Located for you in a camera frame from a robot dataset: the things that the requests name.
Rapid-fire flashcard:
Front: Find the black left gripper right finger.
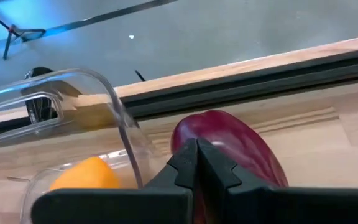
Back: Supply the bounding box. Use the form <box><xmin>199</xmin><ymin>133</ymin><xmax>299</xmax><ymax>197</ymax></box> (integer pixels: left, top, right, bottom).
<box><xmin>196</xmin><ymin>138</ymin><xmax>358</xmax><ymax>224</ymax></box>

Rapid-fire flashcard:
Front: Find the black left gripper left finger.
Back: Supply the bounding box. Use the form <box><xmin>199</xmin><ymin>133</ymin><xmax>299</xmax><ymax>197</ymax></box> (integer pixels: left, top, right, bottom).
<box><xmin>31</xmin><ymin>138</ymin><xmax>198</xmax><ymax>224</ymax></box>

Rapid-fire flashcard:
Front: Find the yellow lemon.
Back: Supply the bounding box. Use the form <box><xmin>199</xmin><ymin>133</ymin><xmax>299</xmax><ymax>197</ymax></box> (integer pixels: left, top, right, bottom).
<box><xmin>48</xmin><ymin>156</ymin><xmax>122</xmax><ymax>191</ymax></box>

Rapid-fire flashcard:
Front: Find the dark red eggplant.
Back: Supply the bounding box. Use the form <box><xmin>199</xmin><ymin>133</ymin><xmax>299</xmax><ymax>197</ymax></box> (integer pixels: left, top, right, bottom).
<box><xmin>170</xmin><ymin>109</ymin><xmax>289</xmax><ymax>224</ymax></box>

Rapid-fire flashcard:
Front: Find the large clear plastic bin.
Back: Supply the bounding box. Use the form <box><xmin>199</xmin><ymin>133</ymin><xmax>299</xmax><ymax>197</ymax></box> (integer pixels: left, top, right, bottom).
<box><xmin>0</xmin><ymin>67</ymin><xmax>155</xmax><ymax>224</ymax></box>

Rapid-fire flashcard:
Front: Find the black floor stand frame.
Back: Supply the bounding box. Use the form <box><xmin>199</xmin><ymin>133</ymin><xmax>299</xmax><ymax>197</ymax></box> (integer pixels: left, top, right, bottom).
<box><xmin>0</xmin><ymin>0</ymin><xmax>178</xmax><ymax>60</ymax></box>

